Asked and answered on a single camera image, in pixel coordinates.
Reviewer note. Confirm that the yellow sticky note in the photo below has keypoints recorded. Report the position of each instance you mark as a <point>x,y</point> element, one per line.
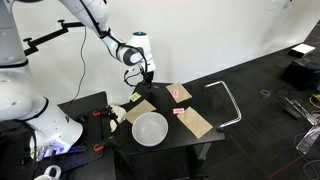
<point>135,97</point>

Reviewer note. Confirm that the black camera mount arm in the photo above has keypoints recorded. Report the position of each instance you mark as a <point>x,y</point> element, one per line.
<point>43,39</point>

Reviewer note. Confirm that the white round bowl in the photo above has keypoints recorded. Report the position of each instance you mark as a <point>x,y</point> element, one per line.
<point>150,130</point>

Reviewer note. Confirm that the small plain brown envelope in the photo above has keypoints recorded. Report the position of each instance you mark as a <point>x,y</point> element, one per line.
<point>140,110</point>

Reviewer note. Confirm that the black orange bar clamp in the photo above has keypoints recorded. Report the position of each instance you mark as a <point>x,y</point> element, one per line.
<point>100,146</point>
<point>106,112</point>

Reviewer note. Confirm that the black equipment box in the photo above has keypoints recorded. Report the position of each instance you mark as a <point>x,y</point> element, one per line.
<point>301,73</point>

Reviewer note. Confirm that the blue lit robot base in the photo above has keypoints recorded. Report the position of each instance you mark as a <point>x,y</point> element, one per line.
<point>56,150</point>

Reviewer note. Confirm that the flat white box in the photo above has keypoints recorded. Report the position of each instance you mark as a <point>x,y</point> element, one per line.
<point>302,49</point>

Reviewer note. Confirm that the white crumpled cloth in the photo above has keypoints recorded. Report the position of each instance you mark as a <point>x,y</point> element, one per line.
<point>119,111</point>

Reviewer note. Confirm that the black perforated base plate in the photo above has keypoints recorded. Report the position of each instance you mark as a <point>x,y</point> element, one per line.
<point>93,103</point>

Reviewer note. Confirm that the white mug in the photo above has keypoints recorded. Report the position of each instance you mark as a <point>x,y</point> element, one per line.
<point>51,173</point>

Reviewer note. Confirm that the clear acrylic stand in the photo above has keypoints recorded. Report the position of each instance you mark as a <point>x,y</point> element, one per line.
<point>308,140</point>

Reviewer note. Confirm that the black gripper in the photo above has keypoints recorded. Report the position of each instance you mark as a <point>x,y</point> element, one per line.
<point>148,76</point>

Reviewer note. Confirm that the black utility cart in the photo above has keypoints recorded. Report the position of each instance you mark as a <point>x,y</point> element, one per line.
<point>160,163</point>

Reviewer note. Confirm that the large plain brown envelope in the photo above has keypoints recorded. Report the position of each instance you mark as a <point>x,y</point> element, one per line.
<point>195,122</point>

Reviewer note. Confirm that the pink sticky note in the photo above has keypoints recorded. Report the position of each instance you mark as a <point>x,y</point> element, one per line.
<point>178,110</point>

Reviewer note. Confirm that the silver metal tripod legs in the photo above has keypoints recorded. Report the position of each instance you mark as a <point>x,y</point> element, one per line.
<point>301,108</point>

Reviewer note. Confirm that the brown envelope with pink note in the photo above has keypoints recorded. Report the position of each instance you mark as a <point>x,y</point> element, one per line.
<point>183,90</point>

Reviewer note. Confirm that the pink note on envelope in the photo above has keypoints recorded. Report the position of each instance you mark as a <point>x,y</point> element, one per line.
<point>176,94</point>

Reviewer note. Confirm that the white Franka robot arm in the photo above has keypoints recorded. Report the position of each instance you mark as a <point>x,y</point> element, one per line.
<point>20,93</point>

